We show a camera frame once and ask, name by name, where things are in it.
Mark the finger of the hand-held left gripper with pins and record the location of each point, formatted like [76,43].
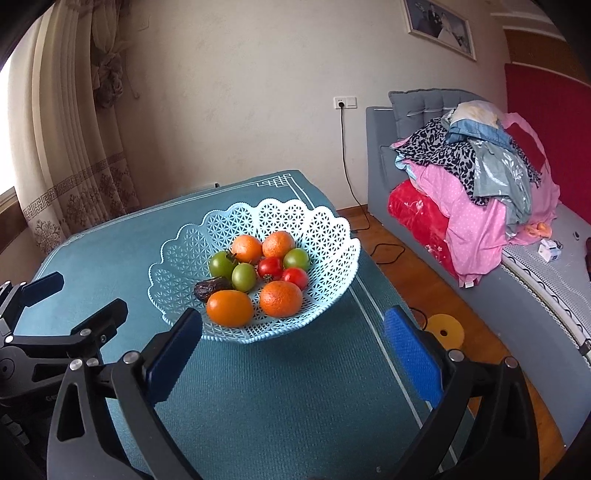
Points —
[104,321]
[41,288]

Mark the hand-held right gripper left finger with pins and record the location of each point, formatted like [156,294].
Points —
[175,355]

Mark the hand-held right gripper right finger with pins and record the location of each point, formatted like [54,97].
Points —
[411,355]

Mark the smooth orange mandarin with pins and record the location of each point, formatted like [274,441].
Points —
[229,308]

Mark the dark purple wrinkled fruit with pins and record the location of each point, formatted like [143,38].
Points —
[211,289]

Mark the large green tomato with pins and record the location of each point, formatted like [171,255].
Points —
[222,264]

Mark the small green tomato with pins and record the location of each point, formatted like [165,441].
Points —
[243,277]
[297,259]

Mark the red tomato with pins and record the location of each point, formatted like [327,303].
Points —
[270,267]
[295,277]

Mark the light blue perforated plastic basket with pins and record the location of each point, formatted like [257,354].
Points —
[286,221]

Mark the yellow round disc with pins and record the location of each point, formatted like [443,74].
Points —
[450,334]

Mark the red floral blanket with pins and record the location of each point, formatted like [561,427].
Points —
[420,221]

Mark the grey lace bed cover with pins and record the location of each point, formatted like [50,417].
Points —
[545,286]

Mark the pile of clothes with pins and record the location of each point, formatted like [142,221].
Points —
[471,217]

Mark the beige patterned curtain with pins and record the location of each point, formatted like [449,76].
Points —
[83,138]

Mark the small white box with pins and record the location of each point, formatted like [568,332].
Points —
[550,251]

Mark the small orange item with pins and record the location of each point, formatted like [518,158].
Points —
[539,229]

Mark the grey-blue floral garment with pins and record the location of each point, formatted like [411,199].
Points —
[503,180]

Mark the grey sofa bed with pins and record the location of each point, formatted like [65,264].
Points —
[378,152]

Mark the leopard print garment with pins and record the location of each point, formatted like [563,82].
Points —
[438,147]

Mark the light blue denim garment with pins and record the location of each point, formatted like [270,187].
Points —
[480,134]

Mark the white garment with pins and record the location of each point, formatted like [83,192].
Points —
[475,113]

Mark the grey quilted cushion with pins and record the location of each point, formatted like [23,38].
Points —
[415,104]

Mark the white wall outlet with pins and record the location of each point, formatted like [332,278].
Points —
[345,102]

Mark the red wall panel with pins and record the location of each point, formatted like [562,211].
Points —
[554,106]

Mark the framed wall picture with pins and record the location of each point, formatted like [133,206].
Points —
[438,25]

